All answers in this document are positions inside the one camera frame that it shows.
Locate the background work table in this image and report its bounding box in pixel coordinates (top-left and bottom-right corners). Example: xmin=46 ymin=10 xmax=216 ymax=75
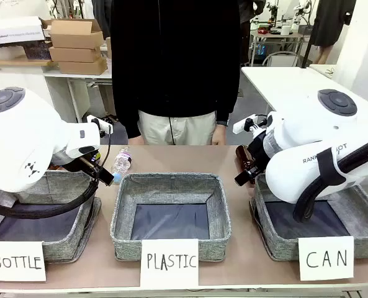
xmin=251 ymin=30 xmax=310 ymax=66

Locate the person in black sweater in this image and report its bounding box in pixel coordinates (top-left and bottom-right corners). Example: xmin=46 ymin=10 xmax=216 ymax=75
xmin=109 ymin=0 xmax=241 ymax=146

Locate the person's right forearm black sleeve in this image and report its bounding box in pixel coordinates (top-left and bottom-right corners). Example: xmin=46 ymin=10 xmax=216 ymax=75
xmin=114 ymin=99 xmax=141 ymax=140

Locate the white paper sign PLASTIC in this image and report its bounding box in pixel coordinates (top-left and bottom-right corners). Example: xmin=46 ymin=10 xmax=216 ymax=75
xmin=140 ymin=238 xmax=199 ymax=288

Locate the open brown cardboard box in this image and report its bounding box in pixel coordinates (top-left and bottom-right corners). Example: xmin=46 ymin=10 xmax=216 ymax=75
xmin=48 ymin=19 xmax=104 ymax=50

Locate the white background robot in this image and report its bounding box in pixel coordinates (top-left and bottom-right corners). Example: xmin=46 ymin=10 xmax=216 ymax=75
xmin=292 ymin=0 xmax=312 ymax=25

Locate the black slanted pole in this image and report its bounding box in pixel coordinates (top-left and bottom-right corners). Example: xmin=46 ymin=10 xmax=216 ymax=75
xmin=300 ymin=0 xmax=325 ymax=69

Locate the white printed cardboard box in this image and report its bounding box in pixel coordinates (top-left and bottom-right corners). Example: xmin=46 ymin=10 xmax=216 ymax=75
xmin=0 ymin=16 xmax=45 ymax=48

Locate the white paper sign CAN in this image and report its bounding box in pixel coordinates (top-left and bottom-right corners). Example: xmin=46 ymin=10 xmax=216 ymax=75
xmin=297 ymin=235 xmax=355 ymax=282

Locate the wooden shelf board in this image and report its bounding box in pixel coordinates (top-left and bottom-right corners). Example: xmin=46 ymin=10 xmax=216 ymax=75
xmin=0 ymin=58 xmax=58 ymax=68

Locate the person's left forearm black sleeve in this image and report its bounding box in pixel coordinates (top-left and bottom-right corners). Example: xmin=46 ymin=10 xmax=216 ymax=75
xmin=215 ymin=89 xmax=238 ymax=124

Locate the dark plastic crate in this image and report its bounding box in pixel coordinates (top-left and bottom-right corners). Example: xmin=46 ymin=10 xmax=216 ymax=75
xmin=24 ymin=42 xmax=53 ymax=60

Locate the person's left hand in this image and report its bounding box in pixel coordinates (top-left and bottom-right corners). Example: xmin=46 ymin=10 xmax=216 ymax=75
xmin=212 ymin=125 xmax=227 ymax=146

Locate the black right arm cable sleeve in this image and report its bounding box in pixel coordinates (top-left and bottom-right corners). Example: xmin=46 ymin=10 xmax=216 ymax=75
xmin=292 ymin=135 xmax=368 ymax=223

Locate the black left arm cable sleeve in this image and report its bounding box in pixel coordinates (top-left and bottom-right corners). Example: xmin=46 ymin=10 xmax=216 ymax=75
xmin=0 ymin=178 xmax=99 ymax=220

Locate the white plastic bin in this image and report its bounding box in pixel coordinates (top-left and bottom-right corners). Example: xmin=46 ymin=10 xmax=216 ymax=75
xmin=0 ymin=45 xmax=28 ymax=61

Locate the grey fabric basket bottle label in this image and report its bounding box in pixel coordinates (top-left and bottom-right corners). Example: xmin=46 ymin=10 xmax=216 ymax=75
xmin=0 ymin=169 xmax=102 ymax=263

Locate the thin black hanging cord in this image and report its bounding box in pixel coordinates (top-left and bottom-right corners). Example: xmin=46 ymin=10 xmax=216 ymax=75
xmin=168 ymin=115 xmax=176 ymax=146

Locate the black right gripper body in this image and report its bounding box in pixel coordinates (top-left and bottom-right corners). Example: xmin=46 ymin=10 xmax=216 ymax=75
xmin=248 ymin=131 xmax=272 ymax=175

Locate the background person in black dress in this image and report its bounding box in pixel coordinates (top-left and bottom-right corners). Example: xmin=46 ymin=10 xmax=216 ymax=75
xmin=311 ymin=0 xmax=357 ymax=65

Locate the flat brown cardboard box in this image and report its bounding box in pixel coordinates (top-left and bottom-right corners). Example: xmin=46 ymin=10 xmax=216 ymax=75
xmin=57 ymin=58 xmax=108 ymax=76
xmin=48 ymin=46 xmax=102 ymax=63

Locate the small clear plastic water bottle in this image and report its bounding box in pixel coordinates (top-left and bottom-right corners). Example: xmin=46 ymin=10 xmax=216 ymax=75
xmin=112 ymin=147 xmax=132 ymax=185

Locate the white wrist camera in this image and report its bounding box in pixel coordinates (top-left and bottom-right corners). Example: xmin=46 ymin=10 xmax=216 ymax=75
xmin=86 ymin=114 xmax=114 ymax=138
xmin=232 ymin=114 xmax=268 ymax=135

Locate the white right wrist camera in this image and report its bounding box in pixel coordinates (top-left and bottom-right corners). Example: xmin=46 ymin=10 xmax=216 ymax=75
xmin=232 ymin=114 xmax=268 ymax=135

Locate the grey fabric basket can label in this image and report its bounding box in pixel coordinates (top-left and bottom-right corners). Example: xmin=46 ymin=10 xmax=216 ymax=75
xmin=249 ymin=172 xmax=368 ymax=261

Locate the large white table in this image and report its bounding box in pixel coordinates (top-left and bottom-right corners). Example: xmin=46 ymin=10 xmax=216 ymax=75
xmin=241 ymin=66 xmax=368 ymax=115

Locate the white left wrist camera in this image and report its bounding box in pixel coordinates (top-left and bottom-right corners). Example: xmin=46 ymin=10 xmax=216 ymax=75
xmin=86 ymin=114 xmax=114 ymax=138

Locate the white desk with legs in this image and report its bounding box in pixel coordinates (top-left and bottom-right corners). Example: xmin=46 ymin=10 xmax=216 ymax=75
xmin=43 ymin=65 xmax=114 ymax=125

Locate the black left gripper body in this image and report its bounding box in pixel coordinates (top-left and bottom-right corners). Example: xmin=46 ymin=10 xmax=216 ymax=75
xmin=52 ymin=150 xmax=101 ymax=174

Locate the grey fabric basket plastic label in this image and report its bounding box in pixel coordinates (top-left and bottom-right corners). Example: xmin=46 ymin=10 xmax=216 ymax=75
xmin=110 ymin=173 xmax=232 ymax=261

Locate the grey metal chair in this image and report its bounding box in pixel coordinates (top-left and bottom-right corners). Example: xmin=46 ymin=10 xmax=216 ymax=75
xmin=261 ymin=51 xmax=300 ymax=68

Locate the white paper sign BOTTLE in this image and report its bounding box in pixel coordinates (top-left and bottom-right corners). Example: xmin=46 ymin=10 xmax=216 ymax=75
xmin=0 ymin=240 xmax=47 ymax=282

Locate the black arm cable sleeve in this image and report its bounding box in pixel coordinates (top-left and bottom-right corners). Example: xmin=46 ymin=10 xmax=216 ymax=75
xmin=292 ymin=135 xmax=368 ymax=223
xmin=0 ymin=178 xmax=99 ymax=220

